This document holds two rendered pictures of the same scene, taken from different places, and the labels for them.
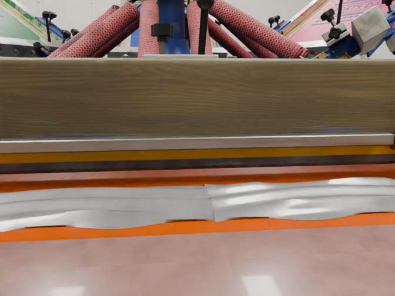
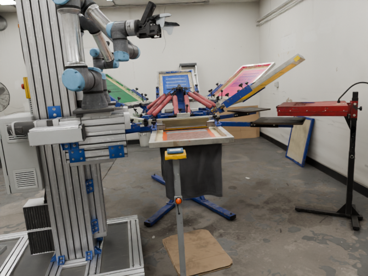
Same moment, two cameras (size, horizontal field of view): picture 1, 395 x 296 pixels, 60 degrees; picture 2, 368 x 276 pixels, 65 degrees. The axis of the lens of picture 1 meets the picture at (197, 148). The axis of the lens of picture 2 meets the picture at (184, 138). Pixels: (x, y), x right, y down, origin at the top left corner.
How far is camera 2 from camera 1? 2.22 m
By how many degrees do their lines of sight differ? 3
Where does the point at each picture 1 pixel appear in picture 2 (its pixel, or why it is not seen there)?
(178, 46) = (182, 103)
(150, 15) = (175, 100)
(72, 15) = (122, 69)
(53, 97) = (172, 123)
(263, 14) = (226, 61)
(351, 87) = (201, 120)
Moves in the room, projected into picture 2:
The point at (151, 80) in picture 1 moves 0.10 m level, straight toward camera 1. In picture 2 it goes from (180, 121) to (182, 122)
